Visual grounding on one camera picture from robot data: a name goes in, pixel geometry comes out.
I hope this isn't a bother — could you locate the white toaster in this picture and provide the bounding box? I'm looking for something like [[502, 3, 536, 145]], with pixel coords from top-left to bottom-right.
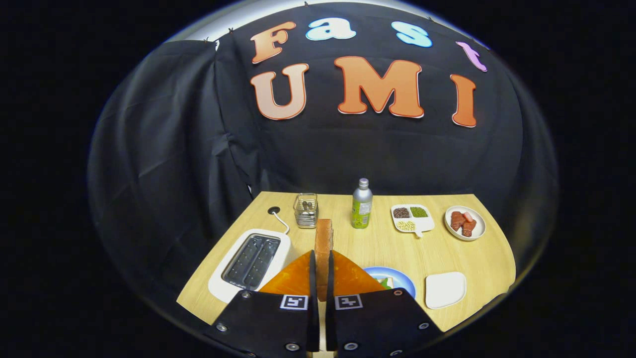
[[208, 229, 292, 304]]

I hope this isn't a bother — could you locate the white divided dish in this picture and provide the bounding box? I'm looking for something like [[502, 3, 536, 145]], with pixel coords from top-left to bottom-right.
[[391, 204, 435, 238]]

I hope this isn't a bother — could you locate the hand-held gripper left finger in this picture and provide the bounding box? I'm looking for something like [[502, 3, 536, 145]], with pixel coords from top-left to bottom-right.
[[206, 250, 320, 358]]

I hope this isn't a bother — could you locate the white round plate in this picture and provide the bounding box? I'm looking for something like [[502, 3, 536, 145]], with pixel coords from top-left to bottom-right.
[[444, 205, 486, 242]]

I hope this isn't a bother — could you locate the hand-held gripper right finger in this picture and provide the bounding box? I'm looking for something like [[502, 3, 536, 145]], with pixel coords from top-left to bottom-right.
[[325, 250, 443, 358]]

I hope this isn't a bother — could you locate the blue round plate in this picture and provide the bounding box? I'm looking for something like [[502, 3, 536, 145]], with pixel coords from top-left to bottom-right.
[[363, 267, 417, 299]]

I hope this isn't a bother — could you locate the toasted bread slice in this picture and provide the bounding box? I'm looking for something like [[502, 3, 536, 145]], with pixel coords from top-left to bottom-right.
[[315, 219, 333, 302]]

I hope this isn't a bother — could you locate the wire mesh utensil holder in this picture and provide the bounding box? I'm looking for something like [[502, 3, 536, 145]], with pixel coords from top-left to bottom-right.
[[293, 193, 319, 229]]

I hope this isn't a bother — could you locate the silver green drink bottle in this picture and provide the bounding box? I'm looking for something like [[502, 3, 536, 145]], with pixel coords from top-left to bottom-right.
[[351, 178, 373, 229]]

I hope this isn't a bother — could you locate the white square plate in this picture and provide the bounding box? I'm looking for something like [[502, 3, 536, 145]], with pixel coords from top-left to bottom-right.
[[425, 271, 468, 310]]

